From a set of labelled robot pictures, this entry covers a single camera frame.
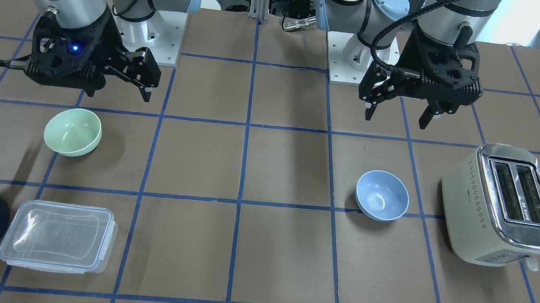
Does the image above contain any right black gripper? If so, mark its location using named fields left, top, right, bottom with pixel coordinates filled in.
left=0, top=7, right=161, bottom=102

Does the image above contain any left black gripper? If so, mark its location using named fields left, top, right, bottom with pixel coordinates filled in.
left=358, top=26, right=483, bottom=130

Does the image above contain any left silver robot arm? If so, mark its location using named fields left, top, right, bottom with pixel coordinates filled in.
left=316, top=0, right=502, bottom=130

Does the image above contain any green bowl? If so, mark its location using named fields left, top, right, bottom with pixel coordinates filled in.
left=43, top=108, right=103, bottom=158

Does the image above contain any blue bowl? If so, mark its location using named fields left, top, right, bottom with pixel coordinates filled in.
left=355, top=170, right=410, bottom=222

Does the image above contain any cream toaster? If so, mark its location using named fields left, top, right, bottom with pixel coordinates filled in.
left=441, top=143, right=540, bottom=272

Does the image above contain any black power adapter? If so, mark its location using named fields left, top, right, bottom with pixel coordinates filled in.
left=287, top=0, right=311, bottom=19

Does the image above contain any clear plastic food container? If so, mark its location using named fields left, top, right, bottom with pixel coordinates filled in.
left=0, top=200, right=118, bottom=274

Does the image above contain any black braided cable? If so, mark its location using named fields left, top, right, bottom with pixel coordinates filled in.
left=368, top=0, right=478, bottom=84

